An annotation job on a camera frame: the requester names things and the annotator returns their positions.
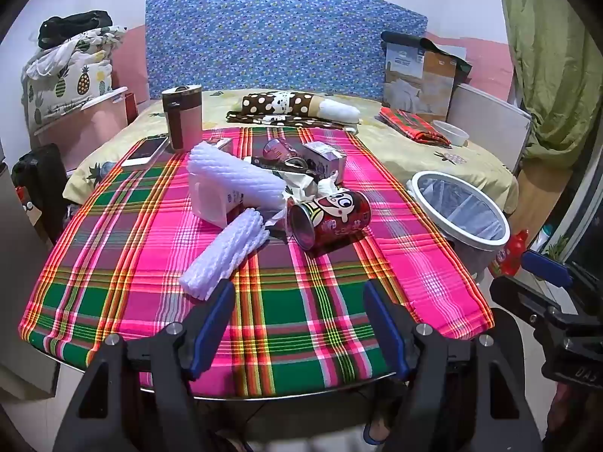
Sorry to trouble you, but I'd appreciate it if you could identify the bedding package box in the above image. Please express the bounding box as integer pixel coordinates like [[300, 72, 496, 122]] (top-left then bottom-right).
[[381, 31, 472, 123]]

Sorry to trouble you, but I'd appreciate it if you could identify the black suitcase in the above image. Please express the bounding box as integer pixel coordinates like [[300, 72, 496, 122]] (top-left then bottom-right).
[[12, 144, 71, 246]]

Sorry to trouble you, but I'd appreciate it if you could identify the white plastic bag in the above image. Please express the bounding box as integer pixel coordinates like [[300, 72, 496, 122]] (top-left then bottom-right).
[[191, 181, 246, 227]]

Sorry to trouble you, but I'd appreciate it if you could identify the red detergent bottle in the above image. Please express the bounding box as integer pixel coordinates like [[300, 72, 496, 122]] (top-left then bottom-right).
[[490, 230, 531, 278]]

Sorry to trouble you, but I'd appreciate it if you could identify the small potted plant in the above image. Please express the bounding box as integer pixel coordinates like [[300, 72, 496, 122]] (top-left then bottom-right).
[[546, 234, 572, 261]]

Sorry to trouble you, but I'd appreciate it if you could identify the folded red plaid cloth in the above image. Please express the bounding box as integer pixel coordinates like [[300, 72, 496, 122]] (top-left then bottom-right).
[[379, 107, 452, 148]]

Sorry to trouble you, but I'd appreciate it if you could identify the blue floral headboard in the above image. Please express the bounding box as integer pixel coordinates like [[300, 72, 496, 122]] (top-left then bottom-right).
[[145, 0, 429, 102]]

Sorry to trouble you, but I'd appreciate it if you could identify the brown polka dot folded blanket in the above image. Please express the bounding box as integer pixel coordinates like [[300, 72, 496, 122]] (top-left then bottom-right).
[[227, 110, 359, 133]]

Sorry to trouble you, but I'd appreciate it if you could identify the white round trash bin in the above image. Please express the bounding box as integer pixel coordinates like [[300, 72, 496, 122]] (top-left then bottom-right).
[[406, 170, 512, 283]]

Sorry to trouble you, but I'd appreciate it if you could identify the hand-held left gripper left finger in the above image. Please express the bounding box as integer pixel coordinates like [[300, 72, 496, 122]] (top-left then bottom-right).
[[49, 280, 236, 452]]

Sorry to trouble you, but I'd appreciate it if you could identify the white bottle teal cap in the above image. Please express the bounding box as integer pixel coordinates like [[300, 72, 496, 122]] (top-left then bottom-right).
[[534, 223, 559, 255]]

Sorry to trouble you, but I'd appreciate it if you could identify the black bag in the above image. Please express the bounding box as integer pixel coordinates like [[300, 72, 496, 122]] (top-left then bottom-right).
[[38, 9, 114, 50]]

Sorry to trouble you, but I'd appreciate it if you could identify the pink storage box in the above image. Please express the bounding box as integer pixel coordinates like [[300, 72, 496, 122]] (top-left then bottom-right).
[[33, 86, 139, 170]]

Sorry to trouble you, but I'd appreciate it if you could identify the dark wrapper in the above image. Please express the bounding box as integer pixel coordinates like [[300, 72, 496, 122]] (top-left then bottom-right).
[[245, 154, 314, 175]]

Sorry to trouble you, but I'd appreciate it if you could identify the white smartphone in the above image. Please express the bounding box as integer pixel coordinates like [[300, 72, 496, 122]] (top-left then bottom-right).
[[121, 136, 169, 168]]

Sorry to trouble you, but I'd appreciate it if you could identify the translucent bin liner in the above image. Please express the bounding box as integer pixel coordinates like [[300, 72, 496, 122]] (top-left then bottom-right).
[[417, 174, 505, 241]]

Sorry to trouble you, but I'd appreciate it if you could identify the grey cabinet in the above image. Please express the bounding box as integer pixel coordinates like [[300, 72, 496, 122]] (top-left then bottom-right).
[[0, 160, 62, 396]]

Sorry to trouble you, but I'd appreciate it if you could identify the purple white small carton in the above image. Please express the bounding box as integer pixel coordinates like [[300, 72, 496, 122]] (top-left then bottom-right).
[[301, 141, 347, 182]]

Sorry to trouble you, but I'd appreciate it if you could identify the large white foam net sleeve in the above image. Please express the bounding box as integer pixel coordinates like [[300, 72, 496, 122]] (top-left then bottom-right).
[[187, 144, 290, 212]]

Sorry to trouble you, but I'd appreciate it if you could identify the pink green plaid tablecloth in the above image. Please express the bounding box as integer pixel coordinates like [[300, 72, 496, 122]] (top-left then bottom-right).
[[19, 125, 495, 399]]

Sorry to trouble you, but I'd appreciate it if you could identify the crumpled white tissue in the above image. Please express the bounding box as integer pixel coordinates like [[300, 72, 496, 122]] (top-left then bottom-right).
[[283, 172, 340, 203]]

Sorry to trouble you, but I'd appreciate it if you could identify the wooden board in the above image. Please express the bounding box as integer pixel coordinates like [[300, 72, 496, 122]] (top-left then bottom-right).
[[509, 165, 580, 241]]

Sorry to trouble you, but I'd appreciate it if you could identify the small white foam net sleeve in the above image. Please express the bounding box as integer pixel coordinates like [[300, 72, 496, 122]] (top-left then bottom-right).
[[179, 207, 267, 299]]

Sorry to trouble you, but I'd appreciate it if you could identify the white plastic bowl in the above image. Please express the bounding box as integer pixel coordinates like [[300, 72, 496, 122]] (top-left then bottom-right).
[[432, 120, 470, 147]]

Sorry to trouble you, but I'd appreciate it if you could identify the pineapple print bundle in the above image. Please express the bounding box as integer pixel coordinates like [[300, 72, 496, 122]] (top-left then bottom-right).
[[23, 26, 128, 128]]

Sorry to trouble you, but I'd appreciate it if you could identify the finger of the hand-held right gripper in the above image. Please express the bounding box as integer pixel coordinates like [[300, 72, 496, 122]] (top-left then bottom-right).
[[522, 250, 603, 293], [490, 275, 573, 328]]

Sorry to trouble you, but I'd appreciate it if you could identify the pink brown lidded mug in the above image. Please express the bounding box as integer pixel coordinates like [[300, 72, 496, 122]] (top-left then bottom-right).
[[162, 84, 203, 153]]

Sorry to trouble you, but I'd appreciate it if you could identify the brown polka dot rolled blanket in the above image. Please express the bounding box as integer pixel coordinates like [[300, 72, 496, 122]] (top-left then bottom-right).
[[241, 92, 361, 121]]

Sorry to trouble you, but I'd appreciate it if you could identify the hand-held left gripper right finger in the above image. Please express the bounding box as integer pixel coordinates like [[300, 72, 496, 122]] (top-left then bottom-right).
[[363, 280, 542, 452]]

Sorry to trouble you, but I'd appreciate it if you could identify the green curtain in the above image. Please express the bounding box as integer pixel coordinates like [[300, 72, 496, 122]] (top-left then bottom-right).
[[494, 0, 603, 170]]

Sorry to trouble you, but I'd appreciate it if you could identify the yellow pineapple print bed sheet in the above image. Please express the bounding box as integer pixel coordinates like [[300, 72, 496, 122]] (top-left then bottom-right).
[[63, 89, 519, 212]]

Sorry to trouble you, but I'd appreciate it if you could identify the red cartoon face can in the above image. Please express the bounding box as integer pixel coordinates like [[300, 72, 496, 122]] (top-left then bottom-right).
[[287, 189, 372, 251]]

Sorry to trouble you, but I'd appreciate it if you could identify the white panel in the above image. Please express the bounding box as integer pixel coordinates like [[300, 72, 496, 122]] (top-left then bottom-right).
[[447, 84, 532, 173]]

